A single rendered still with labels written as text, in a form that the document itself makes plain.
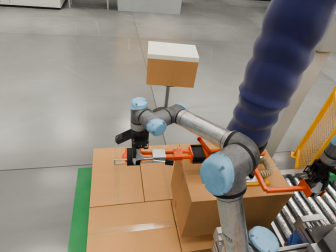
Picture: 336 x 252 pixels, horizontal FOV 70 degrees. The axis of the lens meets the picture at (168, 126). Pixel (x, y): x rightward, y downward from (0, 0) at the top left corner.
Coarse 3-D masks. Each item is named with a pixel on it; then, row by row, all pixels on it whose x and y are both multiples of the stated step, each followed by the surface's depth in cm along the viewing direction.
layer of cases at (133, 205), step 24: (168, 144) 232; (96, 168) 200; (120, 168) 203; (144, 168) 206; (168, 168) 208; (96, 192) 183; (120, 192) 185; (144, 192) 187; (168, 192) 190; (96, 216) 168; (120, 216) 170; (144, 216) 172; (168, 216) 174; (96, 240) 156; (120, 240) 157; (144, 240) 159; (168, 240) 160; (192, 240) 162
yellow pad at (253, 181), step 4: (252, 172) 138; (248, 176) 139; (252, 176) 136; (248, 180) 136; (252, 180) 137; (256, 180) 137; (264, 180) 138; (248, 184) 135; (252, 184) 135; (256, 184) 136; (268, 184) 138
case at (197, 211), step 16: (176, 160) 157; (272, 160) 154; (176, 176) 158; (192, 176) 137; (272, 176) 144; (176, 192) 159; (192, 192) 129; (208, 192) 130; (256, 192) 133; (288, 192) 136; (176, 208) 160; (192, 208) 129; (208, 208) 132; (256, 208) 140; (272, 208) 144; (192, 224) 141; (208, 224) 144; (256, 224) 155
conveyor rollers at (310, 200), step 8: (288, 184) 209; (296, 184) 212; (328, 184) 213; (296, 192) 202; (288, 200) 197; (296, 200) 200; (312, 200) 198; (320, 200) 199; (328, 200) 201; (296, 208) 190; (304, 208) 192; (312, 208) 195; (328, 208) 193; (280, 216) 183; (288, 216) 185; (296, 216) 188; (328, 216) 191; (280, 224) 180; (288, 232) 174
